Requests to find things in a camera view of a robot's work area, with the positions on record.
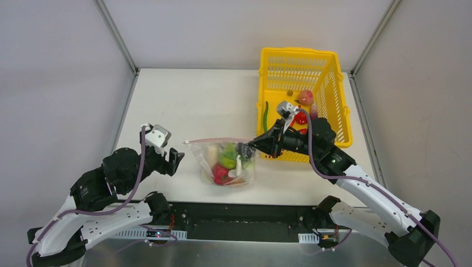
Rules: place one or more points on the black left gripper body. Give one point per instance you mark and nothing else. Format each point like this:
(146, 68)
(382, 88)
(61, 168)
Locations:
(168, 162)

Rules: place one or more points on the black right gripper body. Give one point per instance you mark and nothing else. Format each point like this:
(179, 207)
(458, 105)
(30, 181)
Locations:
(276, 138)

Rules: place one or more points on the dark toy avocado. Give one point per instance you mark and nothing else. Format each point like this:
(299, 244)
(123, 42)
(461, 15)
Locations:
(245, 151)

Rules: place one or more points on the white toy radish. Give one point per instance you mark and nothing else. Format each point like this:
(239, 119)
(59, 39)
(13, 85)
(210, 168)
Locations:
(237, 172)

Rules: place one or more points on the clear pink zip top bag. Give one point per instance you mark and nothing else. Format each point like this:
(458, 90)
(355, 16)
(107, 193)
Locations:
(206, 152)

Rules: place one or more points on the green toy apple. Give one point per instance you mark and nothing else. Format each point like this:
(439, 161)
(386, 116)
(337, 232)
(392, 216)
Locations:
(228, 155)

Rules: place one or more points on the red toy bell pepper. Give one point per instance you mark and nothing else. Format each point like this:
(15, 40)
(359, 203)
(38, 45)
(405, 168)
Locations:
(220, 175)

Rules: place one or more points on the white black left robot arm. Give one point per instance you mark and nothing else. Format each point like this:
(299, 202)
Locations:
(98, 206)

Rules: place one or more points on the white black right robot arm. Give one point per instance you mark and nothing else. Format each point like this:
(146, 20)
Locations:
(407, 232)

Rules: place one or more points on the red toy strawberry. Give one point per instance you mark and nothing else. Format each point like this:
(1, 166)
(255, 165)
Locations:
(300, 118)

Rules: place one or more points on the green toy bean pod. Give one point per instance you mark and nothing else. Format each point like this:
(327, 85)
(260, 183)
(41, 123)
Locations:
(265, 115)

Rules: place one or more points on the purple toy eggplant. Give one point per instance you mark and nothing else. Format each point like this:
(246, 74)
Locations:
(314, 112)

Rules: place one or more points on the toy peach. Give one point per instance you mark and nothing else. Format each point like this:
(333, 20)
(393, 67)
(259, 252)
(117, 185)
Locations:
(306, 98)

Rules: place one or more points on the yellow plastic basket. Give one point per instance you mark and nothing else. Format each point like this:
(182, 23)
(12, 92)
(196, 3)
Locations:
(307, 78)

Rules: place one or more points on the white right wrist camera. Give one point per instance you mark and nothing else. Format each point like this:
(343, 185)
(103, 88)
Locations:
(288, 112)

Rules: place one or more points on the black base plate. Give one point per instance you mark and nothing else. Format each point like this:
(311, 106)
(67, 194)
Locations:
(244, 222)

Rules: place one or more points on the aluminium frame rail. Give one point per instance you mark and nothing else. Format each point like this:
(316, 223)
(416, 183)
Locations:
(367, 221)

